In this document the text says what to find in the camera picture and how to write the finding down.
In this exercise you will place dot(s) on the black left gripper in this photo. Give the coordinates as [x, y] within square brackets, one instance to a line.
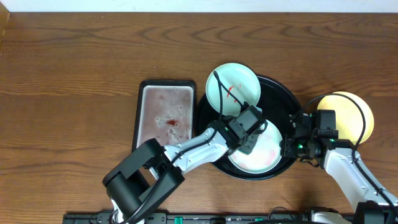
[249, 142]

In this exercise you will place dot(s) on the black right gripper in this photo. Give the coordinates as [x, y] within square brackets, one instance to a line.
[287, 149]

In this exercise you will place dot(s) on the mint green plate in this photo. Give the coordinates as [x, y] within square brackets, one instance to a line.
[241, 85]
[265, 156]

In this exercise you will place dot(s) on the yellow plate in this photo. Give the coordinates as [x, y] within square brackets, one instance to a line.
[349, 122]

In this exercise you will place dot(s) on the green and yellow sponge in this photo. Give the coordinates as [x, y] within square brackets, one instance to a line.
[249, 145]

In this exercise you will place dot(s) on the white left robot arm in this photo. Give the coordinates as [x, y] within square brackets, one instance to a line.
[146, 177]

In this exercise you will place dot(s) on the round black tray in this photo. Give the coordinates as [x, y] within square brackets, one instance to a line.
[277, 103]

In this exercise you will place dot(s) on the black rectangular water tray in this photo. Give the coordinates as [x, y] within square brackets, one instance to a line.
[165, 110]

